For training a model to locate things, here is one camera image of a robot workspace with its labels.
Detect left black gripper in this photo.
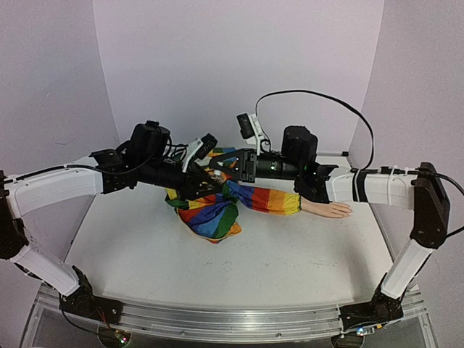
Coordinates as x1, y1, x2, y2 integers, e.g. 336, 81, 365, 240
140, 155, 224, 201

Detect small nail polish bottle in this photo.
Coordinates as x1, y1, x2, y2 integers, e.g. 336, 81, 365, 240
211, 174, 226, 185

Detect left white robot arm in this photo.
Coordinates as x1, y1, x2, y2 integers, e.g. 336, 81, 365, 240
1, 121, 222, 324

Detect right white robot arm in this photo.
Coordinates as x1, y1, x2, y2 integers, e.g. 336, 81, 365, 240
210, 125, 450, 331

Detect rainbow striped cloth garment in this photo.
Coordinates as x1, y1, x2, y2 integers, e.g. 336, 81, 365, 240
165, 159, 302, 244

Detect mannequin hand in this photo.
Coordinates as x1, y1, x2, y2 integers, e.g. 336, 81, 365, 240
301, 200, 352, 219

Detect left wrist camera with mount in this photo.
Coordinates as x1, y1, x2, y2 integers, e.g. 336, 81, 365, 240
181, 133, 218, 173

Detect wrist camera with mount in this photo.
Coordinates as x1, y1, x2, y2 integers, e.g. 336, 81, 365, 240
236, 113, 271, 155
181, 133, 218, 173

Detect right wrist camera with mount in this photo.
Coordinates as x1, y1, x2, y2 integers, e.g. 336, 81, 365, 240
236, 113, 271, 155

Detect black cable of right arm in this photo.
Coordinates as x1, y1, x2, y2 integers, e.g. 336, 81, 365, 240
254, 90, 375, 171

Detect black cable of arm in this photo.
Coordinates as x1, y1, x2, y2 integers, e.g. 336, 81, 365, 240
254, 90, 375, 171
59, 307, 109, 333

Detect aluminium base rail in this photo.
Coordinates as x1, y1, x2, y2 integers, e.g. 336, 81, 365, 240
36, 287, 431, 343

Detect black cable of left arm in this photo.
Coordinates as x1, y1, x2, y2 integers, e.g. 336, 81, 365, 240
59, 307, 109, 333

